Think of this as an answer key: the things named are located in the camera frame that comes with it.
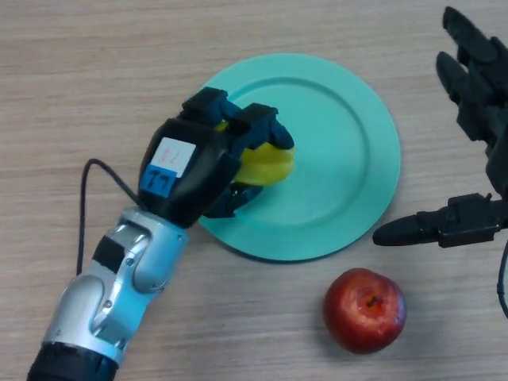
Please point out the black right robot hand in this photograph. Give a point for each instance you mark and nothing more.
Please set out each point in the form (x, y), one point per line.
(484, 99)

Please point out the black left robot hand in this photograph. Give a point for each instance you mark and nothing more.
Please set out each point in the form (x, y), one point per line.
(190, 170)

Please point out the yellow starfruit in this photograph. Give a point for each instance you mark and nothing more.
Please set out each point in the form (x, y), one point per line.
(270, 166)

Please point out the teal green round plate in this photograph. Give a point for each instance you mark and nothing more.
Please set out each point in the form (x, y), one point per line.
(341, 166)

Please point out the red apple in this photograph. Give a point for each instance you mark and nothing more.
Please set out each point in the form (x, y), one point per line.
(363, 313)

